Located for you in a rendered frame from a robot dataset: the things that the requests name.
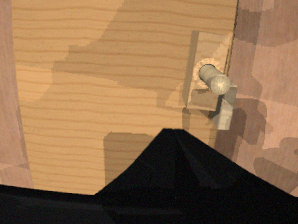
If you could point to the tan wooden dowel pin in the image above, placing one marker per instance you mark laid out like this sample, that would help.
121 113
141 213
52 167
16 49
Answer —
214 79

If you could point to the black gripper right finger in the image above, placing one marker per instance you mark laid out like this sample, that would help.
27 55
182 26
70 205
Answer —
219 191

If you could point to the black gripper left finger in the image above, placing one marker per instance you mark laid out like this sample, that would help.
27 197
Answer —
151 175

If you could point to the light brown wooden board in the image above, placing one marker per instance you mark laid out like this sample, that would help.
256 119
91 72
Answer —
98 79

